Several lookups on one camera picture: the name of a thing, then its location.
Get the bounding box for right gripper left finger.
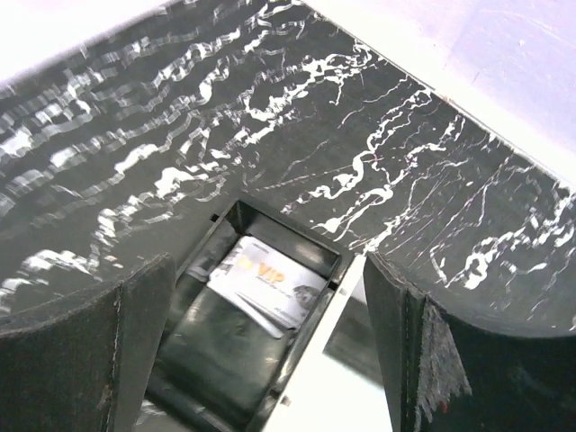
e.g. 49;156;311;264
1;255;176;431

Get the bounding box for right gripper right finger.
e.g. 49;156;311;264
364;255;575;431

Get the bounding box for white VIP card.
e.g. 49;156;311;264
208;236;326;338

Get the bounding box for black tray with blue card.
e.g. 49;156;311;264
146;196;352;431

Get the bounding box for white plastic bin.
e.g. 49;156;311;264
264;256;392;431

